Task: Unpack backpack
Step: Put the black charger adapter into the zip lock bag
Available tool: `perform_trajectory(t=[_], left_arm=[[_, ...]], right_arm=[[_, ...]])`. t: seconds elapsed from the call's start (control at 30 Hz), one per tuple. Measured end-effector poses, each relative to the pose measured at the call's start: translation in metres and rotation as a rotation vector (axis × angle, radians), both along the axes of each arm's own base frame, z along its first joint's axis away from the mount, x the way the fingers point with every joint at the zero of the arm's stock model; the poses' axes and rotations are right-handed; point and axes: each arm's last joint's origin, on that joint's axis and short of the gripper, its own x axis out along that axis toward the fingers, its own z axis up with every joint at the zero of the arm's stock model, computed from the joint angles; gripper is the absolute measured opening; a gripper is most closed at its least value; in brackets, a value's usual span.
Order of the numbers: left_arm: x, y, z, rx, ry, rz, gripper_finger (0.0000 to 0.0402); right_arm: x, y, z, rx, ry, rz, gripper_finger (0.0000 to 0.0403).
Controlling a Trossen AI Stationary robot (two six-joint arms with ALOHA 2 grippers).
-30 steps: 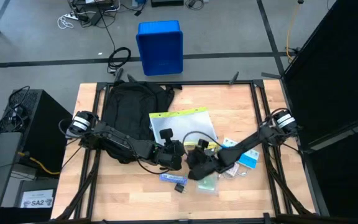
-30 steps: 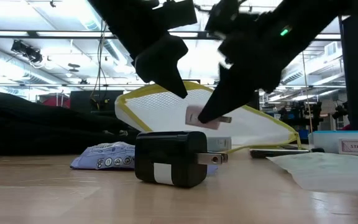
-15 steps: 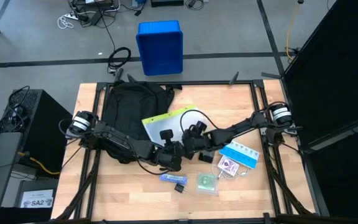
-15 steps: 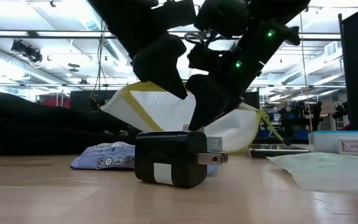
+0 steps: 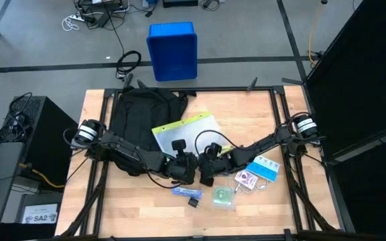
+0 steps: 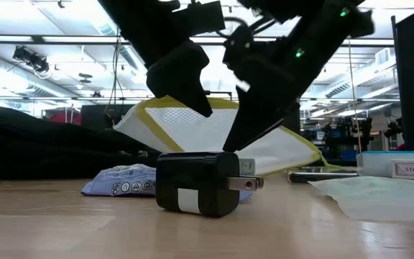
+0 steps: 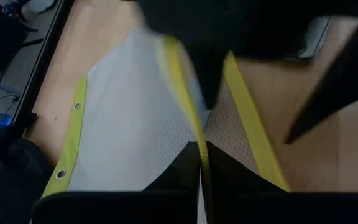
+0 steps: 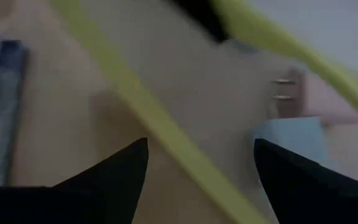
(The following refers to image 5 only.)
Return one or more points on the white mesh pouch yellow zipper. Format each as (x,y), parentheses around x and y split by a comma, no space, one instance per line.
(186,130)

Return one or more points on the green item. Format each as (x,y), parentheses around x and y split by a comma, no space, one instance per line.
(223,197)

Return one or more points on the black equipment box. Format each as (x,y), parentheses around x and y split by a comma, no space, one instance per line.
(179,3)

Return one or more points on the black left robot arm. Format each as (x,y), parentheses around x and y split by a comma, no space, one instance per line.
(126,154)

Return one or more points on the white SA2 label sheet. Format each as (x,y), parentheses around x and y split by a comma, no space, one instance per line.
(40,214)

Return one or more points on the purple white playing cards box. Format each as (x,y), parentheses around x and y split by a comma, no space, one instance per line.
(246,179)

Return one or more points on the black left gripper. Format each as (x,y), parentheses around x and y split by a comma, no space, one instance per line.
(183,167)

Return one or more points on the black aluminium table frame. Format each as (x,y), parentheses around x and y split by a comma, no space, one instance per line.
(193,89)

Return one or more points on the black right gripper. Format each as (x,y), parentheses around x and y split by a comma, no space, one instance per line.
(218,164)

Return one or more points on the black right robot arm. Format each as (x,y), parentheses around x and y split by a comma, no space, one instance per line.
(270,142)

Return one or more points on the blue tissue pack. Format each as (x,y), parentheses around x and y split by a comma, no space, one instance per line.
(186,192)

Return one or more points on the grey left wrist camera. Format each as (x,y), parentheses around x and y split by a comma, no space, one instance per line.
(178,146)

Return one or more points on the black backpack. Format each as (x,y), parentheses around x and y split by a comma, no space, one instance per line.
(139,117)

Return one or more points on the black case under label sheet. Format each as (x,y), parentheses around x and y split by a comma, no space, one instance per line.
(39,199)

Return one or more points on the black partition curtain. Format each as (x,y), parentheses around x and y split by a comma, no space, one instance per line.
(364,67)

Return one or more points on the blue plastic bin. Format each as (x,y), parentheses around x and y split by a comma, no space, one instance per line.
(173,50)

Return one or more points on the black computer tower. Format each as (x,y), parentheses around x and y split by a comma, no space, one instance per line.
(49,140)

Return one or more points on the black wall charger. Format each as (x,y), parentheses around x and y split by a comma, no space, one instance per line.
(194,202)

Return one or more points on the teal white pill organizer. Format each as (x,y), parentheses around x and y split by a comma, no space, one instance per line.
(263,167)

